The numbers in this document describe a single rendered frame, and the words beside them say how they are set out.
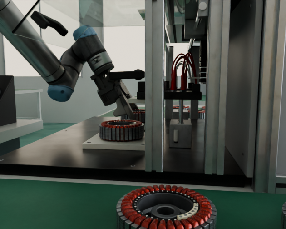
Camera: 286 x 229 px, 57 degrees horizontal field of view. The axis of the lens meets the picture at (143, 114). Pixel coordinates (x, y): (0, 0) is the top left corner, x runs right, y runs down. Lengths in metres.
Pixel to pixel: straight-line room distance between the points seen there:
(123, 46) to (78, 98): 1.44
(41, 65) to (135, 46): 4.68
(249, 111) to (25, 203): 0.36
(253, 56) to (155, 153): 0.22
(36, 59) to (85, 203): 0.52
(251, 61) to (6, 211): 0.41
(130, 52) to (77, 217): 5.17
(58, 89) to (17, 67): 5.52
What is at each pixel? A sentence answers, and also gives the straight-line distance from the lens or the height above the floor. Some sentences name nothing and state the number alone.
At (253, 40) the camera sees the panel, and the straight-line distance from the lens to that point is 0.45.
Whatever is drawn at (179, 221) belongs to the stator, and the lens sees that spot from 0.28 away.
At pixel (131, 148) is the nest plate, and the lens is 0.59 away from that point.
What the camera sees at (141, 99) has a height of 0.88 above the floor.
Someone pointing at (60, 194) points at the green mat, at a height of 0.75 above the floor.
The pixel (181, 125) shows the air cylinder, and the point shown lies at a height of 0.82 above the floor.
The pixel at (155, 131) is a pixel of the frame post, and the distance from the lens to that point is 0.45.
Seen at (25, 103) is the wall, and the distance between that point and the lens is 6.33.
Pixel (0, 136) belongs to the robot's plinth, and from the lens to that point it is 1.03.
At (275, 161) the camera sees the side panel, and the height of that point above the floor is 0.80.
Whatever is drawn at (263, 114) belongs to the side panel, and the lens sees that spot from 0.44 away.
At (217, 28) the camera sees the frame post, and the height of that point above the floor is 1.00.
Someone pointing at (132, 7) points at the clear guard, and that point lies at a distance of 0.54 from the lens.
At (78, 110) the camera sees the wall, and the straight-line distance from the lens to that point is 5.80.
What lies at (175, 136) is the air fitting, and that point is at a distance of 0.60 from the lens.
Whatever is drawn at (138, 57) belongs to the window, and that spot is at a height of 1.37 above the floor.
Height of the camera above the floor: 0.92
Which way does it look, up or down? 7 degrees down
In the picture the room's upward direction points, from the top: straight up
